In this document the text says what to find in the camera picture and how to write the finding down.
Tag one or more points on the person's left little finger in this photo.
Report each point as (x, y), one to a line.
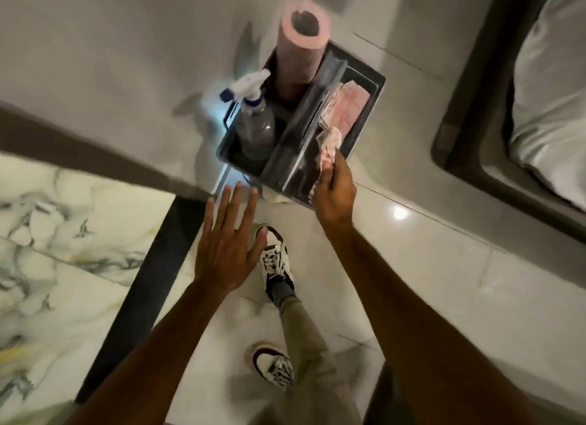
(209, 216)

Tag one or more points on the person's right fingers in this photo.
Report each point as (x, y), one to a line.
(332, 170)

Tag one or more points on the person's left middle finger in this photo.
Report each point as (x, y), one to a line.
(237, 205)

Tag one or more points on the dark grey cleaning caddy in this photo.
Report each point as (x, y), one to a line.
(293, 163)

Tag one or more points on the person's right forearm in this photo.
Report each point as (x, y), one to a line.
(412, 328)

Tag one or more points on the blue grey sock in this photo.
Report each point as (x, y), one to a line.
(280, 293)

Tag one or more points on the person's left hand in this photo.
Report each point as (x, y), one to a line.
(224, 255)

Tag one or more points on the person's right hand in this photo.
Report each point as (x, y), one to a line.
(335, 200)

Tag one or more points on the black white sneaker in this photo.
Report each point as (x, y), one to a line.
(272, 367)
(274, 260)

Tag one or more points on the pink paper towel roll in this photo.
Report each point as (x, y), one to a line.
(300, 58)

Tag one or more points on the clear spray bottle white trigger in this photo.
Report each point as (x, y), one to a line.
(256, 122)

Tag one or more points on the pink white cloth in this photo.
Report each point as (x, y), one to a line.
(328, 145)

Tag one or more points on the folded pink cloth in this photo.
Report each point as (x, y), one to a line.
(345, 106)

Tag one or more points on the person's left forearm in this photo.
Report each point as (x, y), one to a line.
(151, 360)

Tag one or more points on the person's left thumb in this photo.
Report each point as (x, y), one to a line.
(257, 248)

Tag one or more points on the white bedding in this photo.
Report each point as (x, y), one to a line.
(549, 108)

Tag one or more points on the beige trousers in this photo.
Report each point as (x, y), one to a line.
(316, 374)

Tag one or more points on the dark brown bed frame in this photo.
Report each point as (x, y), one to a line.
(476, 131)

